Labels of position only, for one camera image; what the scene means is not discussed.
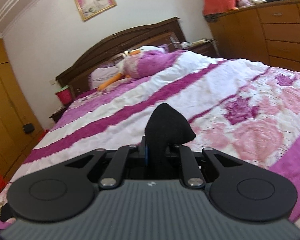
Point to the wooden wardrobe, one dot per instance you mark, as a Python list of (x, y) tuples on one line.
[(15, 112)]

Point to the black small garment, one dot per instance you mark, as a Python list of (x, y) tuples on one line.
[(166, 128)]

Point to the wooden drawer cabinet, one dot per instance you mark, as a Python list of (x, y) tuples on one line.
[(269, 33)]

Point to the red plastic bucket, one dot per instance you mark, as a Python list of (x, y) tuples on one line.
[(64, 95)]

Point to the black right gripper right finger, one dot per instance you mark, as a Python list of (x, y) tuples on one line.
[(182, 164)]

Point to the small black bag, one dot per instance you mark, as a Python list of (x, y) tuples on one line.
[(28, 128)]

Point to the white orange plush duck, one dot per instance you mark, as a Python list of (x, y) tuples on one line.
[(120, 76)]

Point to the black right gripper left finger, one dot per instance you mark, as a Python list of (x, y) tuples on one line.
[(113, 175)]

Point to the dark wooden nightstand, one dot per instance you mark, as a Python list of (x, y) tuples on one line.
[(58, 114)]

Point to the purple floral pillow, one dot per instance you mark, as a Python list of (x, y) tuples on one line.
[(144, 64)]

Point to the dark wooden headboard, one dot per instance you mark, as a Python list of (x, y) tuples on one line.
[(114, 46)]

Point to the lilac ruffled pillow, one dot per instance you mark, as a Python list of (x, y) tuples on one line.
[(101, 74)]

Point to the pink floral bed quilt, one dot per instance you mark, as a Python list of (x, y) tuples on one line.
[(248, 109)]

